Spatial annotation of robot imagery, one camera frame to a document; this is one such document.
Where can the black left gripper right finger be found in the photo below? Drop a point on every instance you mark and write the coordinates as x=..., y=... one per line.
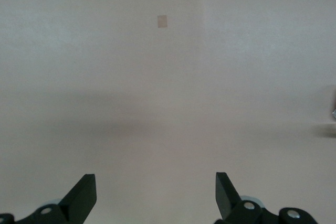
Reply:
x=227, y=200

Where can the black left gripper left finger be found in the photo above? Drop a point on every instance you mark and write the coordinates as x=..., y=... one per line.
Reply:
x=78, y=203

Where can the clear plastic egg box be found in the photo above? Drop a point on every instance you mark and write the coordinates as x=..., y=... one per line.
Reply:
x=334, y=103

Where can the brown square tape patch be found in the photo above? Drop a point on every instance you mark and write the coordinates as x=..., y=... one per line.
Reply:
x=162, y=21

